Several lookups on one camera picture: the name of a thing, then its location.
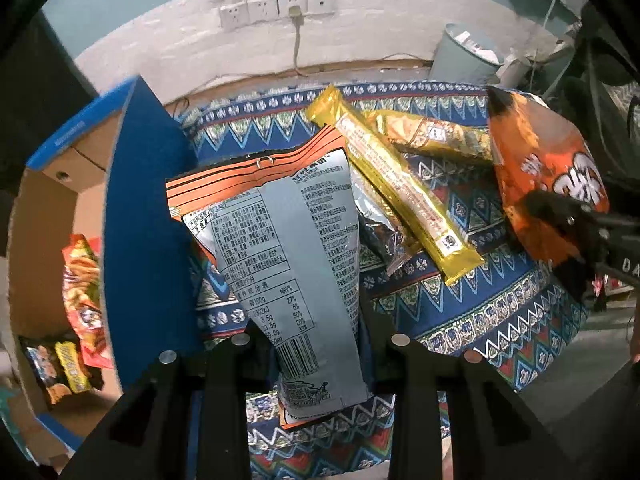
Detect grey plug with cable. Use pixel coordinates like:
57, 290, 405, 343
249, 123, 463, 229
287, 6, 307, 77

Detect pale blue waste bin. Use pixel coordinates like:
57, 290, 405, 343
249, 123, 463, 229
429, 23, 505, 84

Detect small dark blue snack packet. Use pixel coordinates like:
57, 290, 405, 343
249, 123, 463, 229
22, 345, 69, 406

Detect blue cardboard box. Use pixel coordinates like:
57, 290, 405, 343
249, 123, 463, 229
7, 75, 247, 467

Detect red spicy sticks packet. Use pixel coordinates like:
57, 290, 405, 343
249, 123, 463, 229
61, 234, 109, 341

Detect silver orange snack bag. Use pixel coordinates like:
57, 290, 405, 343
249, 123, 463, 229
165, 139, 374, 429

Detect silver brown snack packet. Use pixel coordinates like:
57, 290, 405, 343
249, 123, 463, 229
350, 165, 427, 277

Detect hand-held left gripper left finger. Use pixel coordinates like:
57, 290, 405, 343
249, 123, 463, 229
60, 334, 280, 480

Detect long golden biscuit packet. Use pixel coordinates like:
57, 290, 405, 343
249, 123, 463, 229
365, 109, 496, 164

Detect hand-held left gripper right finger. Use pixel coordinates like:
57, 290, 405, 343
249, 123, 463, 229
357, 285, 576, 480

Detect white plastic fixture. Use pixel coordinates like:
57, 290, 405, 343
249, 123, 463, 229
492, 35, 576, 92

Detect orange-red snack packet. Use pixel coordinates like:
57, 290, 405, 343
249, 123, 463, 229
75, 310, 115, 370

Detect long yellow biscuit packet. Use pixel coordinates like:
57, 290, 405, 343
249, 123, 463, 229
306, 85, 485, 287

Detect black chair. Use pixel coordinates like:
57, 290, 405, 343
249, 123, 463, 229
545, 0, 640, 128

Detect patterned blue blanket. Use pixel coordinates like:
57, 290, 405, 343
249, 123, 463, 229
170, 82, 592, 480

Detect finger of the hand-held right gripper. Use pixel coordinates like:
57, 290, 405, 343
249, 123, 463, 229
520, 190, 610, 235
550, 240, 611, 307

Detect orange black chips bag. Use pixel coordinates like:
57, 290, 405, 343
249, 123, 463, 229
486, 85, 612, 267

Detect small yellow snack packet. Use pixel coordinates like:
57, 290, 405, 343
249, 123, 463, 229
54, 341, 94, 394

